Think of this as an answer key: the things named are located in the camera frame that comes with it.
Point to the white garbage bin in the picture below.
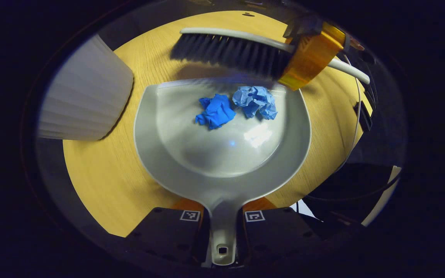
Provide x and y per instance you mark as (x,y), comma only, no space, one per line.
(87,92)

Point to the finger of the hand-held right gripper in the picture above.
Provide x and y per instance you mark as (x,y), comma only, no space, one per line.
(303,26)
(311,58)

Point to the small grey broom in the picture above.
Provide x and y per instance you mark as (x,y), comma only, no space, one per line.
(226,50)

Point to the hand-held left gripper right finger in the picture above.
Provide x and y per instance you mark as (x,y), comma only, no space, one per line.
(280,231)

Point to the dark blue paper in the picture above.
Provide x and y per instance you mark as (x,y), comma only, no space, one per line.
(216,112)

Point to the light blue paper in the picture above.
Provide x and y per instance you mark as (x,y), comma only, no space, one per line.
(255,100)

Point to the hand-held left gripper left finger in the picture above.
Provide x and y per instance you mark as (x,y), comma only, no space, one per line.
(168,231)

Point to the black desk edge bracket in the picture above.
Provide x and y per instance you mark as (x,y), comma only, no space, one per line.
(363,117)

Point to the wooden desktop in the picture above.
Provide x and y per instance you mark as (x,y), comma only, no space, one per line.
(106,177)

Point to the grey dustpan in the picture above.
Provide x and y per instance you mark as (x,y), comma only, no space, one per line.
(222,154)

